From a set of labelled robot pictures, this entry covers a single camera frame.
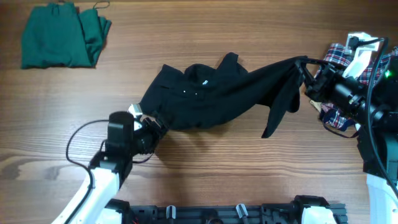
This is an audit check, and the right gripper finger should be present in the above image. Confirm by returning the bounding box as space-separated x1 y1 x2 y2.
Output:
303 58 346 70
295 59 314 88

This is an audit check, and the black polo shirt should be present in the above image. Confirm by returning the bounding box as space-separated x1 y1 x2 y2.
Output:
139 52 303 138

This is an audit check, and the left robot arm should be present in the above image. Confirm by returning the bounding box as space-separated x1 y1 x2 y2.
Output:
54 111 168 224

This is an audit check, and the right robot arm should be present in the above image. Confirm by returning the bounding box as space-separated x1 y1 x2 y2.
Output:
295 58 397 223

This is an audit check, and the red blue plaid shirt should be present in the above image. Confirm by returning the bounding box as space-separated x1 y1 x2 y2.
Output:
313 42 398 131

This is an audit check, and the brown paper tag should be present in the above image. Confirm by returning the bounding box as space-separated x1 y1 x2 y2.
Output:
310 100 322 112

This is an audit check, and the folded green garment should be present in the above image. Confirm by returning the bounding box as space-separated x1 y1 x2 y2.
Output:
21 2 112 69

